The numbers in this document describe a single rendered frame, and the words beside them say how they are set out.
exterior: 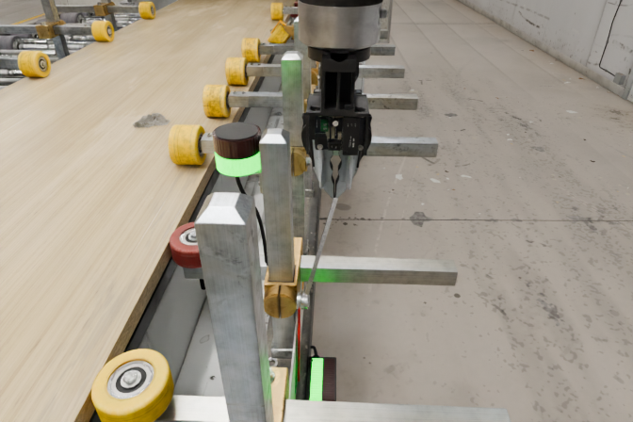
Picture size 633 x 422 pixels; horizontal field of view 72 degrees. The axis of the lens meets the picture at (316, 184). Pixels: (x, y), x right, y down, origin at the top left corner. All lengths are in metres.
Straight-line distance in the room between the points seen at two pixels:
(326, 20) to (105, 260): 0.47
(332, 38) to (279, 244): 0.30
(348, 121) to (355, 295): 1.43
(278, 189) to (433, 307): 1.39
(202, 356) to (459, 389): 0.99
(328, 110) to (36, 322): 0.45
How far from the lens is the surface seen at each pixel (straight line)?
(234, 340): 0.37
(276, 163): 0.55
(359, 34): 0.48
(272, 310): 0.67
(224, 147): 0.54
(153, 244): 0.73
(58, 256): 0.77
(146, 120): 1.16
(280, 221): 0.60
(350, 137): 0.50
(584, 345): 1.97
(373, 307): 1.84
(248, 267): 0.32
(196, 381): 0.89
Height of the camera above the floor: 1.33
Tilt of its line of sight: 31 degrees down
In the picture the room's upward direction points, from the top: straight up
